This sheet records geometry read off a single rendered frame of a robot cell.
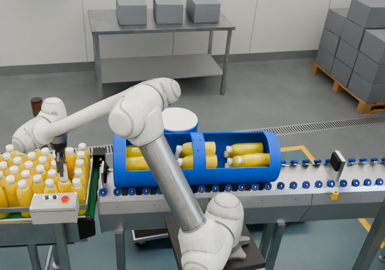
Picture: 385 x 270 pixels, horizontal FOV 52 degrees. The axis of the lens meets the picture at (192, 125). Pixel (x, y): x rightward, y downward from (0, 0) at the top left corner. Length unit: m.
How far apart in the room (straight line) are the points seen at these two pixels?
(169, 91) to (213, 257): 0.62
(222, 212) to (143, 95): 0.59
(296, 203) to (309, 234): 1.08
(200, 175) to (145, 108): 0.84
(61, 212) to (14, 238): 0.41
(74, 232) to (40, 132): 0.70
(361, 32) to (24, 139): 4.28
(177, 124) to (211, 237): 1.18
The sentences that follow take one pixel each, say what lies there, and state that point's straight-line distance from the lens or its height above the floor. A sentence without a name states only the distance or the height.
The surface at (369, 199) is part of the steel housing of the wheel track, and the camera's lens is 2.60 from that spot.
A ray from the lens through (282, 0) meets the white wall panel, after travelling 5.90.
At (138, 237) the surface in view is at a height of 0.15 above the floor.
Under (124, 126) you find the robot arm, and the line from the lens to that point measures 1.29.
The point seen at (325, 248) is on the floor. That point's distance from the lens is 3.40.
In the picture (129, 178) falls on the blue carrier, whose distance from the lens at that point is 2.05.
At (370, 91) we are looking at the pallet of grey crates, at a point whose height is 0.32.
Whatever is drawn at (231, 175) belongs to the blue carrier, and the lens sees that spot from 2.11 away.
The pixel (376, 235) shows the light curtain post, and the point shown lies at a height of 0.81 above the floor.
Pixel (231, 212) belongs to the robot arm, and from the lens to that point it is 1.63.
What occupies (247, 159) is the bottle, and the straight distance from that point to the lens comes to 2.16.
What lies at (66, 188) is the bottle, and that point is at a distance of 2.09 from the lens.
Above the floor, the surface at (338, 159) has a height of 1.08.
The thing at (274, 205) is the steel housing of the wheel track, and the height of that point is 0.85.
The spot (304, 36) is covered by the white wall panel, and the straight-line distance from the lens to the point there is 6.30.
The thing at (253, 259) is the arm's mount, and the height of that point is 1.03.
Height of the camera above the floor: 2.44
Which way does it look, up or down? 34 degrees down
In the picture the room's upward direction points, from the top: 5 degrees clockwise
